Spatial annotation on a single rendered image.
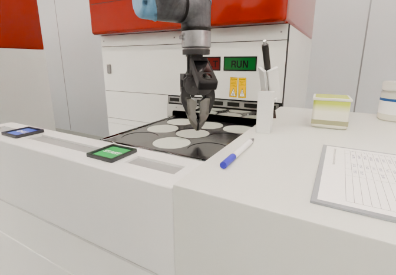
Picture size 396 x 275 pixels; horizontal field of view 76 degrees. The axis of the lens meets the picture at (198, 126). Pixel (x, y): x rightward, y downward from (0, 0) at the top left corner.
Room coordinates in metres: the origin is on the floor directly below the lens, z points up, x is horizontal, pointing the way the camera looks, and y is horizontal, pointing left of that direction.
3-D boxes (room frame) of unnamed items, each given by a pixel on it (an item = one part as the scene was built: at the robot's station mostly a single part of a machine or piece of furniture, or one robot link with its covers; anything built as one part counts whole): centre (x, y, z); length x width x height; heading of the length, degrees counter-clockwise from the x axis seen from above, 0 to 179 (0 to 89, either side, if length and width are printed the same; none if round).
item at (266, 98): (0.52, -0.14, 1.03); 0.06 x 0.04 x 0.13; 151
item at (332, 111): (0.57, -0.30, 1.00); 0.07 x 0.07 x 0.07; 65
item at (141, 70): (1.03, 0.08, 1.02); 0.81 x 0.03 x 0.40; 61
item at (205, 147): (0.74, 0.02, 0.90); 0.34 x 0.34 x 0.01; 61
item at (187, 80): (0.69, 0.01, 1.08); 0.09 x 0.08 x 0.12; 13
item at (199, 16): (0.68, 0.01, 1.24); 0.09 x 0.08 x 0.11; 127
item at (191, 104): (0.69, 0.02, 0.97); 0.06 x 0.03 x 0.09; 13
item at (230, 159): (0.38, -0.07, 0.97); 0.14 x 0.01 x 0.01; 151
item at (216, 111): (0.93, -0.07, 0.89); 0.44 x 0.02 x 0.10; 61
